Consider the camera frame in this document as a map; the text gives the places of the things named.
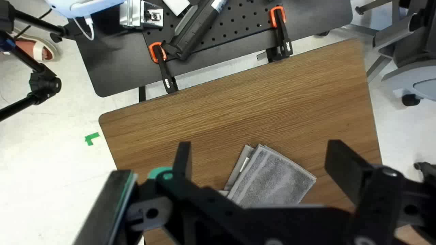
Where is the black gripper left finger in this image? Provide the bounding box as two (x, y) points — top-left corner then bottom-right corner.
(173, 141), (191, 179)

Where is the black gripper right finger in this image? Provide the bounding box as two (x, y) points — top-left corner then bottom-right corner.
(324, 138), (375, 201)

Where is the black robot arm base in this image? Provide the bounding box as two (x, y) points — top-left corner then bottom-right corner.
(166, 0), (227, 59)

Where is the grey folded towel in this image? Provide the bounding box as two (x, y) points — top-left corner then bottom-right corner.
(221, 144), (316, 208)

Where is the green tape marker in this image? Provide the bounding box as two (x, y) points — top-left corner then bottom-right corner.
(84, 132), (99, 145)

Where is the black side table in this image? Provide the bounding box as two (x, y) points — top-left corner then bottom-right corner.
(76, 8), (292, 98)

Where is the orange black clamp left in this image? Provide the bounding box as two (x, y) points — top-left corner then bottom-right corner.
(148, 42), (178, 93)

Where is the orange black clamp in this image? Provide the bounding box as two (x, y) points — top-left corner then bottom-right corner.
(267, 5), (293, 61)
(148, 42), (178, 93)

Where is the grey office chair base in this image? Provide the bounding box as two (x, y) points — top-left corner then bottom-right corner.
(356, 0), (436, 106)

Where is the orange black clamp right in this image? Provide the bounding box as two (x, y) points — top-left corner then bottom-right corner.
(267, 5), (293, 61)

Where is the black perforated mounting board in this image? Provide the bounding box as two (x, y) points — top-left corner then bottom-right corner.
(142, 0), (354, 54)

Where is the light blue cloth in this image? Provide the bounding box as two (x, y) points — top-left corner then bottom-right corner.
(45, 0), (125, 19)

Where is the silver metal bracket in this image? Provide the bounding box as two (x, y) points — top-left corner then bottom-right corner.
(120, 0), (163, 28)

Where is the black camera tripod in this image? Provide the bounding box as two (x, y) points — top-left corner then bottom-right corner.
(0, 0), (79, 122)

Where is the white cable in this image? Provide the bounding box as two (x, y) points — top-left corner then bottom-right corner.
(72, 15), (97, 42)

